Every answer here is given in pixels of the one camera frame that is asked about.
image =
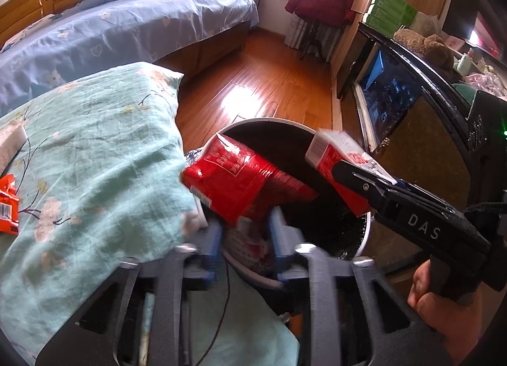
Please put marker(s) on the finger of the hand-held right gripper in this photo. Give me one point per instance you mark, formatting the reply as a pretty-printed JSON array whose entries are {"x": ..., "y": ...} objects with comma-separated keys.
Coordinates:
[{"x": 356, "y": 180}]

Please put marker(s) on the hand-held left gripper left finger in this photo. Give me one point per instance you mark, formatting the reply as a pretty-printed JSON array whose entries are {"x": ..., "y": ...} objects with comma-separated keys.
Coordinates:
[{"x": 212, "y": 249}]

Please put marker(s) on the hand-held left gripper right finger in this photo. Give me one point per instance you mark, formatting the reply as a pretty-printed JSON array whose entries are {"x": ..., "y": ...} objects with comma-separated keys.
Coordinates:
[{"x": 279, "y": 247}]

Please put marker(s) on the red and white carton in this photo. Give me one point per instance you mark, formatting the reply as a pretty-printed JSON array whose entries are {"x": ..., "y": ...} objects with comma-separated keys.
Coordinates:
[{"x": 328, "y": 152}]

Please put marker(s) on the round white trash bin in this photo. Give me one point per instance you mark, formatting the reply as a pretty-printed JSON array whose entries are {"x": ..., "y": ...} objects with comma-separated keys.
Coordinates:
[{"x": 332, "y": 231}]

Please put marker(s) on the red snack bag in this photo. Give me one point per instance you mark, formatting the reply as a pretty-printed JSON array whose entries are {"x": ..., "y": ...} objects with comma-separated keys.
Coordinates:
[{"x": 233, "y": 180}]

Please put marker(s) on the white foam block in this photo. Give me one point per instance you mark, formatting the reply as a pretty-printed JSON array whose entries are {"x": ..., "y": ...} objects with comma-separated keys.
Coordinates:
[{"x": 12, "y": 144}]

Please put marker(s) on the person's right hand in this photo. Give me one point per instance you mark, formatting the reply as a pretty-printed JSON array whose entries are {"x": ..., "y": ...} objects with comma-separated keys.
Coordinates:
[{"x": 443, "y": 318}]

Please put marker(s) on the black glass-front cabinet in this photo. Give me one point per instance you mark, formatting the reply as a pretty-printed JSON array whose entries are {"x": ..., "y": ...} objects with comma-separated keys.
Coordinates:
[{"x": 431, "y": 152}]

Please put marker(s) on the silver foil insulation bag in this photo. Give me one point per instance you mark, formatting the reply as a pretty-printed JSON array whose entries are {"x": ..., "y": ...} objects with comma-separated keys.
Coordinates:
[{"x": 194, "y": 158}]

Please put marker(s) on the brown plush toy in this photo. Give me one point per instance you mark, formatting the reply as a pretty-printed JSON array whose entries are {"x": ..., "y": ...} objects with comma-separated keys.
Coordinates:
[{"x": 424, "y": 47}]

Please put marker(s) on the green floral blanket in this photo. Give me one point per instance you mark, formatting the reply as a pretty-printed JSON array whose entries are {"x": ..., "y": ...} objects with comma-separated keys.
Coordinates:
[{"x": 99, "y": 152}]

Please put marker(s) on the black coat stand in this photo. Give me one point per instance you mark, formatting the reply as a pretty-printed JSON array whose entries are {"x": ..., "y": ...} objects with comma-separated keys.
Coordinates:
[{"x": 313, "y": 37}]

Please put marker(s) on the pink cloth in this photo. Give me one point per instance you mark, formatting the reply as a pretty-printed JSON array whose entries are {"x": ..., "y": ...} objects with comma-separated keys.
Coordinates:
[{"x": 487, "y": 82}]

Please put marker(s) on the pale green bottle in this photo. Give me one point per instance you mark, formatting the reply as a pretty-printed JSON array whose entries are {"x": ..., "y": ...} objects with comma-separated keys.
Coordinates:
[{"x": 464, "y": 63}]

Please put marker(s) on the stack of green boxes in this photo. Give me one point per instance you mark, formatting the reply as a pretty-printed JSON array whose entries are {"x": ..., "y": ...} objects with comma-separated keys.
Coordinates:
[{"x": 390, "y": 9}]

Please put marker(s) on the black monitor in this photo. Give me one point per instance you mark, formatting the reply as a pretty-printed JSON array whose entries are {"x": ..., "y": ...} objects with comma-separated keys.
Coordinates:
[{"x": 459, "y": 13}]

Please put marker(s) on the orange red candy wrapper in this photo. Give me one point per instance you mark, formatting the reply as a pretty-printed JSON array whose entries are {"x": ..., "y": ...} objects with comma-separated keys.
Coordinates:
[{"x": 8, "y": 203}]

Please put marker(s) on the bed with blue sheet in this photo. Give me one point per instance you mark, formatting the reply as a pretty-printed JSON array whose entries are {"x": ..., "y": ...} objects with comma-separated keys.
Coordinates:
[{"x": 119, "y": 33}]

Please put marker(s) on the wooden headboard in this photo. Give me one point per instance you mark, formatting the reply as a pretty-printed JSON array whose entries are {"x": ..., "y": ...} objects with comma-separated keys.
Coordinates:
[{"x": 23, "y": 5}]

